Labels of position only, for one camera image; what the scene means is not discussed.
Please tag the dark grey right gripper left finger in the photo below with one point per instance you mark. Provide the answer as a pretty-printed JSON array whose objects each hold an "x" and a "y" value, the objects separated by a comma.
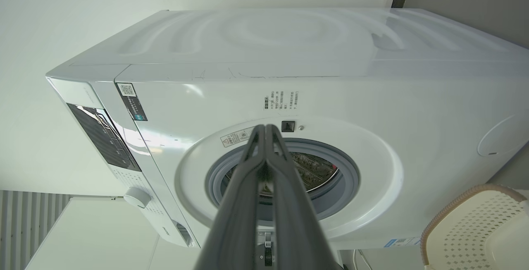
[{"x": 237, "y": 220}]

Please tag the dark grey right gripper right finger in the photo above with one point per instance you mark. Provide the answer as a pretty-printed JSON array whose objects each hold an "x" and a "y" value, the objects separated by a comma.
[{"x": 293, "y": 220}]

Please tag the steel perforated washer drum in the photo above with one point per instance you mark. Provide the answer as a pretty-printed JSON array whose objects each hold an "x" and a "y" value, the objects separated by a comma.
[{"x": 316, "y": 170}]

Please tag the white washing machine dial knob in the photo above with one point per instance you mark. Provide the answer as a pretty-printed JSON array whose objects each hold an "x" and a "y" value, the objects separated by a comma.
[{"x": 137, "y": 197}]

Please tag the black glossy control display panel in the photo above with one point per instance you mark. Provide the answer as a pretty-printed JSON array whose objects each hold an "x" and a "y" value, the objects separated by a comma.
[{"x": 105, "y": 137}]

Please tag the beige perforated laundry basket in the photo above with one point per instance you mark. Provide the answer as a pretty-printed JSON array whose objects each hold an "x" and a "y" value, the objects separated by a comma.
[{"x": 475, "y": 228}]

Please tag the grey rubber door gasket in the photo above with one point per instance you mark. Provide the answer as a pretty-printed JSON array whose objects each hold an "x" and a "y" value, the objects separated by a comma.
[{"x": 348, "y": 187}]

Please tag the white warning label sticker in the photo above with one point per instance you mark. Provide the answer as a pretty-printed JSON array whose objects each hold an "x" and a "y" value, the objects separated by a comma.
[{"x": 235, "y": 138}]

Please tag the black door latch slot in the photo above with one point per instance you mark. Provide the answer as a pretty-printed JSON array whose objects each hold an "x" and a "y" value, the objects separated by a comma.
[{"x": 288, "y": 126}]

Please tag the blue energy label sticker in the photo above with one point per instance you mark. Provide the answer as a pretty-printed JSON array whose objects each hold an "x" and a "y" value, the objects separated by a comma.
[{"x": 401, "y": 242}]

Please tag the printed text label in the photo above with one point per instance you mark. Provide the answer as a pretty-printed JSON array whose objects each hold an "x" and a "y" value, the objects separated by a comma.
[{"x": 281, "y": 100}]

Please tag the white flat panel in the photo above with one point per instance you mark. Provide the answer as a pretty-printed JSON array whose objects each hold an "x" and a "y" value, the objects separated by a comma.
[{"x": 107, "y": 237}]

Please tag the dark QR code sticker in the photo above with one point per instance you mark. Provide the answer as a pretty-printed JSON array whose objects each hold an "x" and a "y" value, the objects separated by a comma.
[{"x": 132, "y": 102}]

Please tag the white front-load washing machine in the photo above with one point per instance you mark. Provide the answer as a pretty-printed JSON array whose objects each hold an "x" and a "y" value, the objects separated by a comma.
[{"x": 413, "y": 96}]

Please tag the grey slatted window blinds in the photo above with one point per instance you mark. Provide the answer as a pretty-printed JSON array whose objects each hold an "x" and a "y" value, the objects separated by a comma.
[{"x": 25, "y": 228}]

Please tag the round white filter cover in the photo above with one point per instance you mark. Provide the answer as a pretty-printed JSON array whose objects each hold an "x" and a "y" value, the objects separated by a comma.
[{"x": 506, "y": 137}]

